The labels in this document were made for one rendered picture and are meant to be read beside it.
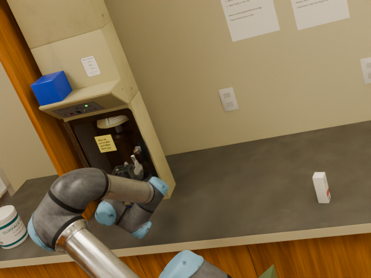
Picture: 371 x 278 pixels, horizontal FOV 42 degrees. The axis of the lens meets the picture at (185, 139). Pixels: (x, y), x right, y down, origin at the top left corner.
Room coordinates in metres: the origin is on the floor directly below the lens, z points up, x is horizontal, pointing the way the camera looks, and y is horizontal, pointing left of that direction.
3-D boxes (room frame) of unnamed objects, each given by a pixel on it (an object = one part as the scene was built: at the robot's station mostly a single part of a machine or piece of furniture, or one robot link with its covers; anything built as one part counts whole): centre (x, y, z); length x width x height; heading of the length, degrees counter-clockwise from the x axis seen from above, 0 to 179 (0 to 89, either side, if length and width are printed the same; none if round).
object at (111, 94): (1.82, 0.32, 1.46); 0.32 x 0.12 x 0.10; 68
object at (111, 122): (1.86, 0.30, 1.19); 0.30 x 0.01 x 0.40; 67
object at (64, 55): (1.98, 0.25, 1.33); 0.32 x 0.25 x 0.77; 68
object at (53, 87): (1.85, 0.42, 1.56); 0.10 x 0.10 x 0.09; 68
